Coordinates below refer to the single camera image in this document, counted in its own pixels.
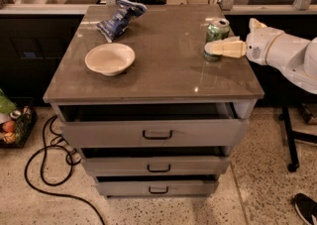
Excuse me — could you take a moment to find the middle grey drawer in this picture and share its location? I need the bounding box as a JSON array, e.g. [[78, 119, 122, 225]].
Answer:
[[81, 147, 230, 176]]

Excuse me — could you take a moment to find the black floor cable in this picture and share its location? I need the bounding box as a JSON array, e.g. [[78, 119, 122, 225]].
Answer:
[[23, 115, 106, 225]]

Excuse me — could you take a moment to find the bottom grey drawer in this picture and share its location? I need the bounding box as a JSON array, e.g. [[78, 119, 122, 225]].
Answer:
[[96, 174, 218, 197]]

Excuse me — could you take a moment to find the grey drawer cabinet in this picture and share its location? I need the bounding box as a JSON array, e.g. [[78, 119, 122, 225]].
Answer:
[[43, 3, 265, 199]]

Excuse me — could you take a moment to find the green soda can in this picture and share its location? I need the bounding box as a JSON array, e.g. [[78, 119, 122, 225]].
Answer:
[[204, 18, 230, 61]]

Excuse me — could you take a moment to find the black wire fruit basket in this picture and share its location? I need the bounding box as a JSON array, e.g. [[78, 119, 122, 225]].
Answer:
[[0, 97, 38, 149]]

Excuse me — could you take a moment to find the black sneaker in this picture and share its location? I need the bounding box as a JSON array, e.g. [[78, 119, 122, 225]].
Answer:
[[292, 193, 317, 225]]

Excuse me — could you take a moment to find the grey drawer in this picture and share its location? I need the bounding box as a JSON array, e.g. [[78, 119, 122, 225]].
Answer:
[[61, 116, 249, 148], [81, 147, 230, 176], [96, 174, 218, 197]]

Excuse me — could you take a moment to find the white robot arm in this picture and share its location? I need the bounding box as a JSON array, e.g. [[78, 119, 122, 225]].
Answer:
[[204, 18, 317, 94]]

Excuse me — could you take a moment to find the black rolling stand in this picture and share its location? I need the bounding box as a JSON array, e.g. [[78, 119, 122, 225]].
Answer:
[[278, 106, 317, 172]]

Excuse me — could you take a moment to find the blue chip bag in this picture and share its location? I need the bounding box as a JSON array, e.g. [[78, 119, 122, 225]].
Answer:
[[96, 0, 148, 43]]

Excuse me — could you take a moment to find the top grey drawer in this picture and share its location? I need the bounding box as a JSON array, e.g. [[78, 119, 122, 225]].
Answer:
[[61, 116, 249, 148]]

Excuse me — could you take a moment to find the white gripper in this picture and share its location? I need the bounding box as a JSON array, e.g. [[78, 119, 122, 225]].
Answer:
[[204, 18, 283, 65]]

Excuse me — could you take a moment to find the white paper bowl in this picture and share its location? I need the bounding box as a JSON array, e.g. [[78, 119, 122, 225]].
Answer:
[[85, 43, 136, 76]]

